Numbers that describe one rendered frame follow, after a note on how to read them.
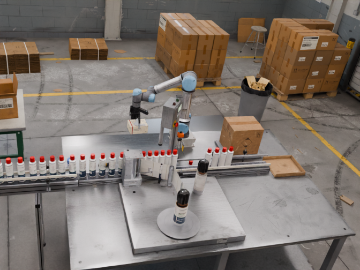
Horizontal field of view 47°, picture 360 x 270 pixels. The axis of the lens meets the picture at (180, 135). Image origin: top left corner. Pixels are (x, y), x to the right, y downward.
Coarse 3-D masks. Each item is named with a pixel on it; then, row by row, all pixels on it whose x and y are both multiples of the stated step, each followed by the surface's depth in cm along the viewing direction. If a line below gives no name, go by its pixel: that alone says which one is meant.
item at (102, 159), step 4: (104, 156) 315; (100, 160) 314; (104, 160) 315; (100, 164) 317; (104, 164) 317; (100, 168) 318; (104, 168) 319; (100, 172) 321; (104, 172) 322; (100, 176) 322
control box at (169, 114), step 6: (168, 102) 315; (180, 102) 318; (168, 108) 309; (174, 108) 308; (162, 114) 314; (168, 114) 312; (174, 114) 311; (162, 120) 316; (168, 120) 314; (174, 120) 315; (162, 126) 319; (168, 126) 317; (174, 126) 320
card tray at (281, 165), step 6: (264, 156) 379; (270, 156) 381; (276, 156) 384; (282, 156) 386; (288, 156) 388; (270, 162) 379; (276, 162) 380; (282, 162) 381; (288, 162) 383; (294, 162) 384; (270, 168) 371; (276, 168) 372; (282, 168) 373; (288, 168) 375; (294, 168) 376; (300, 168) 375; (276, 174) 359; (282, 174) 361; (288, 174) 363; (294, 174) 365; (300, 174) 367
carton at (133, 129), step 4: (128, 120) 373; (132, 120) 374; (140, 120) 375; (144, 120) 376; (128, 124) 371; (132, 124) 367; (140, 124) 369; (144, 124) 370; (128, 128) 372; (132, 128) 364; (136, 128) 366; (140, 128) 367; (144, 128) 369; (132, 132) 367; (136, 132) 368; (140, 132) 370; (144, 132) 371
